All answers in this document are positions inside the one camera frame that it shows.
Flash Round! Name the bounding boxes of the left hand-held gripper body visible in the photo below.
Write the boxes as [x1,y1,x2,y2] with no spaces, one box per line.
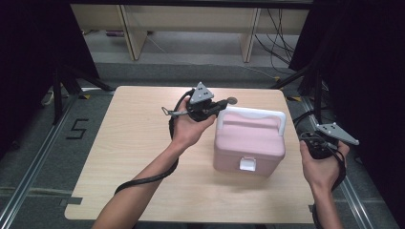
[185,81,221,123]

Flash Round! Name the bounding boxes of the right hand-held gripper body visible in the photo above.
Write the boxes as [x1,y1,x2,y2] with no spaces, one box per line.
[300,122,360,160]

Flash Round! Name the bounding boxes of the pink box with white handle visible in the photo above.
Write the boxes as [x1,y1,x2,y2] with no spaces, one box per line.
[212,105,288,178]

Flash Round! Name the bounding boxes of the person's right hand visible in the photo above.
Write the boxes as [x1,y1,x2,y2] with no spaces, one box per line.
[299,139,351,193]

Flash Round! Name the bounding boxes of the person's left hand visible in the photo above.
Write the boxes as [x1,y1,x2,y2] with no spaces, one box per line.
[171,101,218,151]

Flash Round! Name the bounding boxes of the black metal stand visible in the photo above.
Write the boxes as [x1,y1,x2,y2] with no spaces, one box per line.
[52,63,116,126]
[270,63,325,127]

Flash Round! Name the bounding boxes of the beige wooden shelf unit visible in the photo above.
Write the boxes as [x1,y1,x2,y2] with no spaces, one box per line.
[70,3,310,63]

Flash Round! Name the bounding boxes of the black curtain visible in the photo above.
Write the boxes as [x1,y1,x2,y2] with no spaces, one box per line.
[288,0,405,228]
[0,0,100,160]

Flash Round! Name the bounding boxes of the grey lanyard clip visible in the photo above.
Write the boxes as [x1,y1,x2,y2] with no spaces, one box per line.
[160,106,189,119]

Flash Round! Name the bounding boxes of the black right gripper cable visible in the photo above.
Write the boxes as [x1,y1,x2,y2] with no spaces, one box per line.
[299,131,349,229]

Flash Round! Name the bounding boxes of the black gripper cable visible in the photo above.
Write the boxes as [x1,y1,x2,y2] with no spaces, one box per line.
[299,131,349,229]
[114,89,196,196]

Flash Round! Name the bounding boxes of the aluminium floor rail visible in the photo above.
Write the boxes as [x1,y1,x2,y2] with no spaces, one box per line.
[0,94,81,229]
[300,94,374,229]

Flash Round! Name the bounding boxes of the bundle of black cables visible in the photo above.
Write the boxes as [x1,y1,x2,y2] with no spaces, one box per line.
[253,8,298,76]

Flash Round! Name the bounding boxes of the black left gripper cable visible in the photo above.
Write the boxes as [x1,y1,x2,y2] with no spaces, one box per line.
[114,89,196,196]

